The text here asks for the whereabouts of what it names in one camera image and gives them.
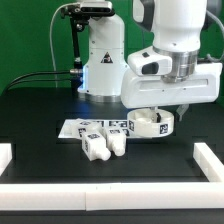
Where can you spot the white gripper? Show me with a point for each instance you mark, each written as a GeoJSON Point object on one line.
{"type": "Point", "coordinates": [162, 78]}

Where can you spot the white round stool seat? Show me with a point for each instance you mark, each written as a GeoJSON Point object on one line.
{"type": "Point", "coordinates": [140, 123]}

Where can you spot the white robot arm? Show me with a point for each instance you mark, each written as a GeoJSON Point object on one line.
{"type": "Point", "coordinates": [176, 25]}

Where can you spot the white right fence bar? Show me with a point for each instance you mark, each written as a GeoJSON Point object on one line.
{"type": "Point", "coordinates": [208, 162]}

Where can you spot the white fence bar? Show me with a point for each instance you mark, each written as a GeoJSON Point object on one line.
{"type": "Point", "coordinates": [120, 196]}
{"type": "Point", "coordinates": [208, 162]}
{"type": "Point", "coordinates": [5, 156]}

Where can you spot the white front fence bar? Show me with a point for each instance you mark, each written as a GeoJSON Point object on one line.
{"type": "Point", "coordinates": [120, 196]}

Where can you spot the white marker sheet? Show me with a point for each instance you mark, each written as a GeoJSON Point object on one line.
{"type": "Point", "coordinates": [65, 131]}

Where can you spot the white left fence bar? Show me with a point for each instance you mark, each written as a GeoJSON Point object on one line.
{"type": "Point", "coordinates": [5, 156]}

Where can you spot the grey depth camera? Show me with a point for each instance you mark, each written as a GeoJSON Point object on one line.
{"type": "Point", "coordinates": [97, 8]}

